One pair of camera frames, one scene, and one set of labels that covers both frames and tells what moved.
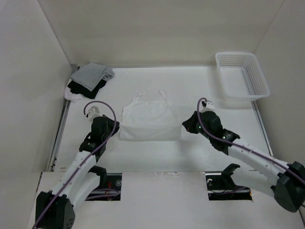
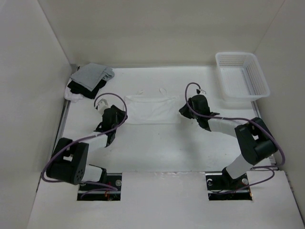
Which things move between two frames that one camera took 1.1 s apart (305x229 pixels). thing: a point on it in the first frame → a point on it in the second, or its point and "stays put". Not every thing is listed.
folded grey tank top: (91, 75) stays put
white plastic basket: (240, 77) stays put
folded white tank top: (71, 96) stays put
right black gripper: (189, 124) → (184, 111)
